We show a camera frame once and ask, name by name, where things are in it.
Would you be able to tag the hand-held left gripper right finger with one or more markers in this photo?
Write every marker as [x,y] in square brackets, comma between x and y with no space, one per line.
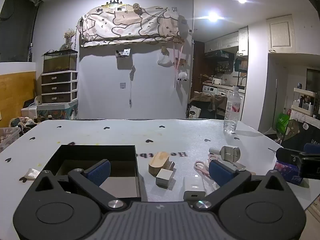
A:
[220,173]

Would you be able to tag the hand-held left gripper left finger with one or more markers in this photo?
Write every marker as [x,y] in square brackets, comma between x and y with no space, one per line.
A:
[98,172]

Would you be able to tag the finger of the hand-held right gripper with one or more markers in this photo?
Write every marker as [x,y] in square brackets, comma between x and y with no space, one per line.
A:
[312,147]
[287,156]

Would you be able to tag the pink scissors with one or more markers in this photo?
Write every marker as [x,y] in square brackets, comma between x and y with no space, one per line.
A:
[199,166]

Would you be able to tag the black storage box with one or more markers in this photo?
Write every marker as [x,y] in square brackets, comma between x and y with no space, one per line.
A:
[87,152]

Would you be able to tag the small white box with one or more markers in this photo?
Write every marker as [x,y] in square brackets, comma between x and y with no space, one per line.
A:
[163,177]

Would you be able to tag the oval wooden block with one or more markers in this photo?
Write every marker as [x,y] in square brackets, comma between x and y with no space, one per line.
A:
[160,160]

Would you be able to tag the floral tissue packet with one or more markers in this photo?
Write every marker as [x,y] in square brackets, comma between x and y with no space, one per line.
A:
[287,173]

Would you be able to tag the black printed bag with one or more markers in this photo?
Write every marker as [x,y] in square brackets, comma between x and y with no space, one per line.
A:
[300,135]

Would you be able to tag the white power bank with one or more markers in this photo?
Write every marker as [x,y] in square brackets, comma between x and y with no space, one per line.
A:
[193,187]

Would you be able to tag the green bag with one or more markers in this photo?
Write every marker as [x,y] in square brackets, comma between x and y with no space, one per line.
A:
[282,122]

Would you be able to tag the white shelf rack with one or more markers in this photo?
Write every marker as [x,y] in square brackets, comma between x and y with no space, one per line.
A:
[306,102]

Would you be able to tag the clear plastic water bottle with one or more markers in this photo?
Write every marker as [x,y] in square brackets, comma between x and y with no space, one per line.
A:
[232,110]

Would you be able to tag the translucent cream plastic strip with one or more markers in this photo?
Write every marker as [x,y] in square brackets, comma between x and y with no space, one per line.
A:
[32,173]

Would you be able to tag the white printed tote bag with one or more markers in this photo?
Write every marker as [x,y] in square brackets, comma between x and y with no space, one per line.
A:
[195,112]

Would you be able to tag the brown jacket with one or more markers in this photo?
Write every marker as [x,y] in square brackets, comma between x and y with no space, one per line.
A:
[210,100]

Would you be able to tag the colourful painted cabinet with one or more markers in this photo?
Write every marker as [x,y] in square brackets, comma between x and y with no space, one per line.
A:
[57,110]

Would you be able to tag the white washing machine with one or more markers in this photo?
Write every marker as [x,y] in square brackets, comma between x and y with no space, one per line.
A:
[212,90]

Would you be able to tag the pile of soft toys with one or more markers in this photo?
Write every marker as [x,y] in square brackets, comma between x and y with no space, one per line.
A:
[22,123]

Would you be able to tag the white drawer unit dark fronts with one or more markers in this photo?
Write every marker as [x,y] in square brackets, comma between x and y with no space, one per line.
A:
[58,87]

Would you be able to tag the white round appliance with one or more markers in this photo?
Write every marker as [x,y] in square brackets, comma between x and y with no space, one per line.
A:
[38,100]

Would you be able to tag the clear plastic storage bin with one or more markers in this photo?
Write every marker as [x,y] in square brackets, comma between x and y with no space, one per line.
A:
[8,137]

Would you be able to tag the white plush toy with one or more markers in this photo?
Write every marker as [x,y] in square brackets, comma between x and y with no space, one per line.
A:
[182,76]

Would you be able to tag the row of kitchen bottles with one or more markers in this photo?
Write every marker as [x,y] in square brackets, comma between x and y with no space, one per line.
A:
[223,68]

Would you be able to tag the glass fish tank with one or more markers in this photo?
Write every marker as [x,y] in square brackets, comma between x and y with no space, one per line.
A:
[60,61]

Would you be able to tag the pink hanging ribbons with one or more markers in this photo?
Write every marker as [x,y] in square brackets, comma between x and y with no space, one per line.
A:
[178,58]

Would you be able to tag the white hanging bag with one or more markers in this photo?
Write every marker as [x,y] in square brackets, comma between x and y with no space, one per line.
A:
[165,59]

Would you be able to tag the white kitchen upper cabinets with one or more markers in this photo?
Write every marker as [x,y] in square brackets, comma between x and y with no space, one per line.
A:
[225,41]

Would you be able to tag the dried flower bouquet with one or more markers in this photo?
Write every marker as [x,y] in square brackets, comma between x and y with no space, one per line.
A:
[69,36]

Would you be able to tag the printed cartoon blanket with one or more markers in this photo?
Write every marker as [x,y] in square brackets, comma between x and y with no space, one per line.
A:
[130,25]

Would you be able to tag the ceiling lamp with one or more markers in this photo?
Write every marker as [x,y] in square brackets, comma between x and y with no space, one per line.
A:
[212,17]
[242,0]

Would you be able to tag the dark window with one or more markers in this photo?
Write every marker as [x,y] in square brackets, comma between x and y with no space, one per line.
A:
[17,27]

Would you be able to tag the gold crown ornament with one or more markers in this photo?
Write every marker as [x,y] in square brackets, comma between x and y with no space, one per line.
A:
[114,3]

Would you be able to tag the white wall switch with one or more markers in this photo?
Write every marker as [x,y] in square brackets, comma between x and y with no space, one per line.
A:
[122,85]

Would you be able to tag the white wall cabinet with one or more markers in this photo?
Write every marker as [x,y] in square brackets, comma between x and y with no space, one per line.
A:
[280,33]

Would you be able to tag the metal wall bracket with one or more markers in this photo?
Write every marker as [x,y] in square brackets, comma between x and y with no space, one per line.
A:
[123,53]

